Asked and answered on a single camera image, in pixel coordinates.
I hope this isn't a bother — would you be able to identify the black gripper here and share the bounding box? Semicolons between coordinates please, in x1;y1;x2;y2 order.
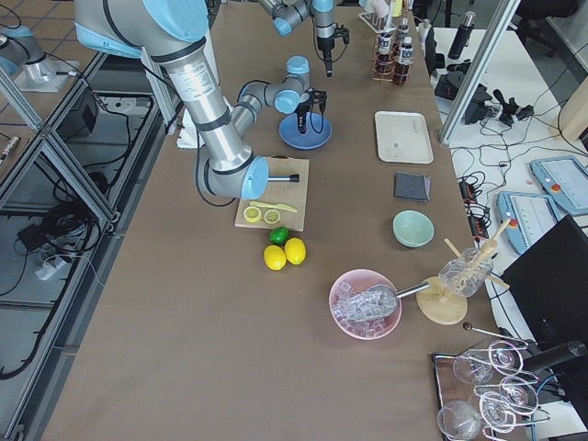
315;25;350;77
295;89;327;134

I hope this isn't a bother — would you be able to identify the blue round plate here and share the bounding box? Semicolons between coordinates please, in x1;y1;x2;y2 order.
278;113;333;151

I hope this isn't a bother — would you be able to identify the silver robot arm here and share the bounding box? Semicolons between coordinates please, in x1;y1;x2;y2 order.
74;1;326;199
257;0;350;77

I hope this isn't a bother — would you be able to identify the pink cup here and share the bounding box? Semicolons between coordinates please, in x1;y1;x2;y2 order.
371;0;390;18

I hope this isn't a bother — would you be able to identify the dark drink bottle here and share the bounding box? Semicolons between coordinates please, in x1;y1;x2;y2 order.
396;17;409;46

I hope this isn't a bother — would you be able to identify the drink bottle white cap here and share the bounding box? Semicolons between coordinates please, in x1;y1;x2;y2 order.
392;37;413;85

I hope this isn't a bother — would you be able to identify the steel muddler black tip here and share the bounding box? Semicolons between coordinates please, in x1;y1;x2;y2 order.
267;174;300;183

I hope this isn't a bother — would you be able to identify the cream rabbit tray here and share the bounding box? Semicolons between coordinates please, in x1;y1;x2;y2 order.
374;110;434;164

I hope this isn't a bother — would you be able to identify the wooden cutting board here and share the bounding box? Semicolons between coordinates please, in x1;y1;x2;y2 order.
234;157;310;232

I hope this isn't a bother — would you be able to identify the yellow plastic knife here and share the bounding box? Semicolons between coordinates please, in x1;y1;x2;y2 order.
249;200;298;213

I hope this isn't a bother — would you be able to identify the lemon slice lower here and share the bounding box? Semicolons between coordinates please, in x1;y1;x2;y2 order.
263;209;281;225

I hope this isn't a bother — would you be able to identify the grey folded cloth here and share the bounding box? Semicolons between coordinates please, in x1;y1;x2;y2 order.
394;172;431;203

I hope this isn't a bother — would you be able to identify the black water bottle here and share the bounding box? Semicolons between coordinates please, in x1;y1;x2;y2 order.
447;11;476;60

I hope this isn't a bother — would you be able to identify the green lime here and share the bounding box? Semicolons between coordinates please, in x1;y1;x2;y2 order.
268;227;290;246

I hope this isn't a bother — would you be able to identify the yellow lemon upper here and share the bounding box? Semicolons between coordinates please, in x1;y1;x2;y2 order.
284;237;307;266

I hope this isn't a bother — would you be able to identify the yellow lemon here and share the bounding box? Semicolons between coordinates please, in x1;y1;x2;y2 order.
284;237;307;266
263;244;287;271

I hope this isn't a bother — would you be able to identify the green bowl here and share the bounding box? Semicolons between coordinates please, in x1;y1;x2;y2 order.
392;210;435;248

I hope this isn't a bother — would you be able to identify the yellow lemon lower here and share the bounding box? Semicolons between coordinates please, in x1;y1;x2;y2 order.
263;244;287;271

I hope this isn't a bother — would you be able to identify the pink bowl of ice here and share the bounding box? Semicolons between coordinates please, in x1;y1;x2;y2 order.
328;269;402;340

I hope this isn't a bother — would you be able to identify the metal ice scoop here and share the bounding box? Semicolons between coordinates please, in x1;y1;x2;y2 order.
362;281;430;319

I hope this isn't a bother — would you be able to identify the clear glass on stand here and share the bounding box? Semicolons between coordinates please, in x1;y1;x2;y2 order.
438;248;493;298

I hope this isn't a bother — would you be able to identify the blue teach pendant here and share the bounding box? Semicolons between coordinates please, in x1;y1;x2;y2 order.
496;191;563;254

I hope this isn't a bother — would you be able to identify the wooden glass tree stand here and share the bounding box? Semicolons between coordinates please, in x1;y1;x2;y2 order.
416;219;517;325

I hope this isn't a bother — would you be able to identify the black monitor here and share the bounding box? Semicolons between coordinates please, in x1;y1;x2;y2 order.
503;215;587;346

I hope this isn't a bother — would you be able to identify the white wire cup rack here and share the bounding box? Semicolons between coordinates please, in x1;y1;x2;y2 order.
358;0;404;34

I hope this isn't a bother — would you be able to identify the copper wire bottle rack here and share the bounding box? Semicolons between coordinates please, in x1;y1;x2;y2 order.
371;28;413;85

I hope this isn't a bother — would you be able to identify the aluminium frame post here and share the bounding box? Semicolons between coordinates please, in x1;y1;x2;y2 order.
438;0;520;145

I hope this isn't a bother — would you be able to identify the wire glass rack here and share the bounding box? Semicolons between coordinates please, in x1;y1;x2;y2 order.
431;337;550;440

